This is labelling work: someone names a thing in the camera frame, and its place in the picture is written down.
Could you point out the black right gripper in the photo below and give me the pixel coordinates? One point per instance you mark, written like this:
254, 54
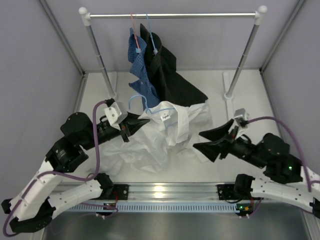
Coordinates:
221, 138

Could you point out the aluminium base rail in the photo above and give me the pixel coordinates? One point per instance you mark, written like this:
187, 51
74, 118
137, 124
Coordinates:
208, 191

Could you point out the white slotted cable duct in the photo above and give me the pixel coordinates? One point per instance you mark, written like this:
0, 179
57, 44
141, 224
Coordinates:
182, 207

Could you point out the light blue wire hanger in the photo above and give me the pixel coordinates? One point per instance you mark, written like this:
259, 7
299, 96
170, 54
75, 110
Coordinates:
164, 112

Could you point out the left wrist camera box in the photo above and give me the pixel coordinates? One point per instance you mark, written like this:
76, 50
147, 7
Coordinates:
115, 112

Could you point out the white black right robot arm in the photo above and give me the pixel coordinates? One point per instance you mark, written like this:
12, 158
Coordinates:
287, 178

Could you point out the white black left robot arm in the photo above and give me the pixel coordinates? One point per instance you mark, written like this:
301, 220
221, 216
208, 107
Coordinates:
35, 207

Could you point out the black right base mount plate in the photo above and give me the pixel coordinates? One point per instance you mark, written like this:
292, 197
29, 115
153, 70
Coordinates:
226, 192

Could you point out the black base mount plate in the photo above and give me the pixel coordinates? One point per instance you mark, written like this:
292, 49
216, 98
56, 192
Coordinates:
226, 192
120, 192

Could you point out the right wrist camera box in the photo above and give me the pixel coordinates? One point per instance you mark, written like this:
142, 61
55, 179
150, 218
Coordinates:
241, 116

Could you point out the blue checkered shirt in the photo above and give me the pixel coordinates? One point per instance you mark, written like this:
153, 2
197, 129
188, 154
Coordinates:
142, 85

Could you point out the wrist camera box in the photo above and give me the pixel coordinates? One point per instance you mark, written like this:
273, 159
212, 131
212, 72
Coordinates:
241, 116
115, 112

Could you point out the dark striped shirt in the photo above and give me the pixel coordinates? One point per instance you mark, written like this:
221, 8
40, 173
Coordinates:
162, 73

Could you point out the white clothes rack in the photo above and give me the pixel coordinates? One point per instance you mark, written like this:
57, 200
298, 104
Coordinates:
229, 85

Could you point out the light blue hanger under dark shirt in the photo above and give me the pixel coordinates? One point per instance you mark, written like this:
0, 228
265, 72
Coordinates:
155, 50

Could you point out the white shirt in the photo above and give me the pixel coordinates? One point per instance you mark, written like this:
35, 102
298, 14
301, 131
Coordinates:
152, 148

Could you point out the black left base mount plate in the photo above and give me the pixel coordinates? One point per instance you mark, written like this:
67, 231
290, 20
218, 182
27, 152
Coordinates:
120, 192

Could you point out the grey aluminium frame profile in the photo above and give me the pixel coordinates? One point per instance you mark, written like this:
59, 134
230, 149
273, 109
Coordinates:
67, 47

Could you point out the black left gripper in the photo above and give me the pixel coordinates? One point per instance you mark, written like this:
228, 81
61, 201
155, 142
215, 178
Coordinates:
134, 123

